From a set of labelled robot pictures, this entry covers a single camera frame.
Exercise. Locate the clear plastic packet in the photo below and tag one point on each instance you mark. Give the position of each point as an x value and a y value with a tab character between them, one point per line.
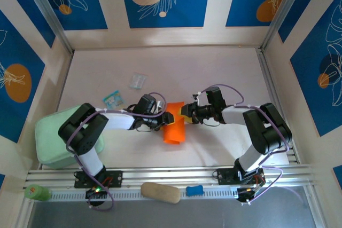
138	81

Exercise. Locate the green bottle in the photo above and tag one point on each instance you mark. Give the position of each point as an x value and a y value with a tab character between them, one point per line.
37	192

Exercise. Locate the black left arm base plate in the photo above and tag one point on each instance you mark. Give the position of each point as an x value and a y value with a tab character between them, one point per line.
117	178

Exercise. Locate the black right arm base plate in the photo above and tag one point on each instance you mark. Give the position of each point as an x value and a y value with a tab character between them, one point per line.
224	176

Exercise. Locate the blue and white snack packet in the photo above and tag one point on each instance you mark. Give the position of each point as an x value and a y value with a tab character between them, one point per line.
113	100

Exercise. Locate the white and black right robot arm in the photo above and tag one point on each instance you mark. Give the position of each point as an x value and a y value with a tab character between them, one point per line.
235	117

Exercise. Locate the aluminium table side rail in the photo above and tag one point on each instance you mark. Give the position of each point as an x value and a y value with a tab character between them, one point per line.
268	78

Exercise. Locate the aluminium mounting rail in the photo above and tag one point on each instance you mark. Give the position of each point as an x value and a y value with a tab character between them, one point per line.
165	175

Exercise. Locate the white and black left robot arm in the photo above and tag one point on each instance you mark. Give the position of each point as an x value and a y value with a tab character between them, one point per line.
117	121

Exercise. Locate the tan oval sponge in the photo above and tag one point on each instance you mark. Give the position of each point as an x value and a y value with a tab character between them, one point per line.
160	192

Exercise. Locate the orange paper sheet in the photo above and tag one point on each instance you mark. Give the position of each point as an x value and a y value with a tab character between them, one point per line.
174	133

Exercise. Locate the mint green zip pouch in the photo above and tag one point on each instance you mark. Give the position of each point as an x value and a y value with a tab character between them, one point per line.
48	142

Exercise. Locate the blue bone-shaped sponge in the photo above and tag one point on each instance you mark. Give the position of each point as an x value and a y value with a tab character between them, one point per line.
194	190

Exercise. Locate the aluminium frame post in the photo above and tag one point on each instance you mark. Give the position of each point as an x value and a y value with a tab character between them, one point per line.
45	6
286	3

